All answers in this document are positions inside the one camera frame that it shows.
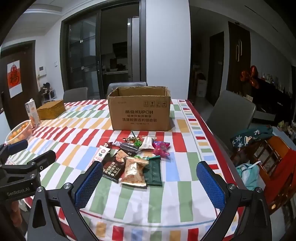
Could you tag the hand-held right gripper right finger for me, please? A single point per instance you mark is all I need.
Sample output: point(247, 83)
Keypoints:
point(210, 187)

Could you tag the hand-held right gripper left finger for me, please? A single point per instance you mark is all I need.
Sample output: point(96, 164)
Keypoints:
point(89, 185)

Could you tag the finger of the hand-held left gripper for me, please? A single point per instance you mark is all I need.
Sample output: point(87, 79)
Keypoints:
point(18, 145)
point(44, 158)

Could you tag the red candy packet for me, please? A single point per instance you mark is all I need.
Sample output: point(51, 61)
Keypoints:
point(108, 145)

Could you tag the pink snack packet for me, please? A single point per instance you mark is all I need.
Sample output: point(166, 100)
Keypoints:
point(160, 148)

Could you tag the brown cardboard box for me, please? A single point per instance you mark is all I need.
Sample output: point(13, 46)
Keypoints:
point(138, 115)

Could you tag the person's left hand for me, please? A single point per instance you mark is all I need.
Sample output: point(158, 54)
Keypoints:
point(18, 215)

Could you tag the white plastic basket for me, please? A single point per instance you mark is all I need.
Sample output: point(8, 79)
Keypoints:
point(23, 135)

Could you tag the pile of oranges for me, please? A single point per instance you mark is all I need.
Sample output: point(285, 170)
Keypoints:
point(17, 133)

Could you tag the large black snack packet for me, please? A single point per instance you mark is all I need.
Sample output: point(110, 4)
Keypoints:
point(113, 169)

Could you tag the white red long packet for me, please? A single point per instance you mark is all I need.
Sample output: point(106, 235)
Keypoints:
point(101, 154)

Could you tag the white orange drink carton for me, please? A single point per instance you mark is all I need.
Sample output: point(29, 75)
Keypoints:
point(32, 113)

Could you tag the teal plastic bag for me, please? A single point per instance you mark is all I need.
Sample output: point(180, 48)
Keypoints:
point(248, 176)

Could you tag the beige snack packet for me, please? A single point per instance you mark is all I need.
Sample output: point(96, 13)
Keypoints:
point(134, 173)

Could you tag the golden woven box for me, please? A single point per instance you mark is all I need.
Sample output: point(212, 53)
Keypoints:
point(50, 110)

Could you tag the striped colourful tablecloth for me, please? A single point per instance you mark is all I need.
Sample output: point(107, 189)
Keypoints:
point(161, 204)

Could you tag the black white snack bar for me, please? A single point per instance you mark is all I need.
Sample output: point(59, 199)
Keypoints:
point(127, 147)

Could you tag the dark green snack packet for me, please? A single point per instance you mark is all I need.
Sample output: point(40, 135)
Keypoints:
point(152, 175)

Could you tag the gold wrapped candy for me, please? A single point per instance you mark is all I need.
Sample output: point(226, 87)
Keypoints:
point(130, 139)

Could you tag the dark plush toy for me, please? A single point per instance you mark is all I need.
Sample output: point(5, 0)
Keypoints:
point(45, 88)

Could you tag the green patterned cloth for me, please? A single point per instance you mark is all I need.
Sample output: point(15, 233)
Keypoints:
point(249, 136)

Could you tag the red white door poster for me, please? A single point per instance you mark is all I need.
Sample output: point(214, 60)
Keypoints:
point(14, 78)

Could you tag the grey upholstered chair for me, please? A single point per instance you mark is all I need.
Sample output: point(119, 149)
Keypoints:
point(231, 115)
point(116, 87)
point(75, 95)

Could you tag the white snack packet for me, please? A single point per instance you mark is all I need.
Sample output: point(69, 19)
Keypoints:
point(146, 142)

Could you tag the orange wooden chair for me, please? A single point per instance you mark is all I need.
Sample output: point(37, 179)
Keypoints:
point(279, 166)

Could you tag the brown wooden door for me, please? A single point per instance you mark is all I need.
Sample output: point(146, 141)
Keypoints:
point(27, 69)

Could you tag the dark sideboard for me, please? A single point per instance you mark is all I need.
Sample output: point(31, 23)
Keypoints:
point(270, 102)

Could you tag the dark sliding glass door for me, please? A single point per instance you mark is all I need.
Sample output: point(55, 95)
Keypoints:
point(81, 58)

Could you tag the red foil balloons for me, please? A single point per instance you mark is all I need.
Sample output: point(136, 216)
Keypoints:
point(251, 75)

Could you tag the dark wooden door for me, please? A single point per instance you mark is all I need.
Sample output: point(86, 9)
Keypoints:
point(217, 64)
point(239, 58)

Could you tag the silver refrigerator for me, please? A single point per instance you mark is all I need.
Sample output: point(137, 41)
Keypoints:
point(133, 46)

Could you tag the white wall intercom panel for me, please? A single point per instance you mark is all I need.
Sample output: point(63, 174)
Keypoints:
point(42, 71)

